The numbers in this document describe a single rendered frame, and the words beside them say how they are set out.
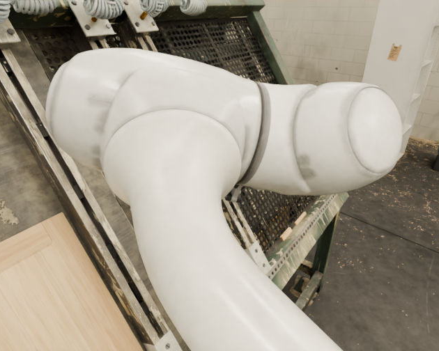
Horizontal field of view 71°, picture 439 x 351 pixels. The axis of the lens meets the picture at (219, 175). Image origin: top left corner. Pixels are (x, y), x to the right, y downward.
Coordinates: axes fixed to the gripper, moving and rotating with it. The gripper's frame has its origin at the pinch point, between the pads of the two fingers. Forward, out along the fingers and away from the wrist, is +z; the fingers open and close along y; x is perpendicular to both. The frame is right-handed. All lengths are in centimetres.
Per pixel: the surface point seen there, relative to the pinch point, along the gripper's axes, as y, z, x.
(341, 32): 317, 337, -272
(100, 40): 39, 43, 33
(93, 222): -16.9, 33.2, 22.1
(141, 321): -40.6, 28.3, 4.4
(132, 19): 51, 46, 25
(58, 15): 42, 41, 45
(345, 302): -54, 123, -149
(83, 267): -28.7, 31.3, 22.1
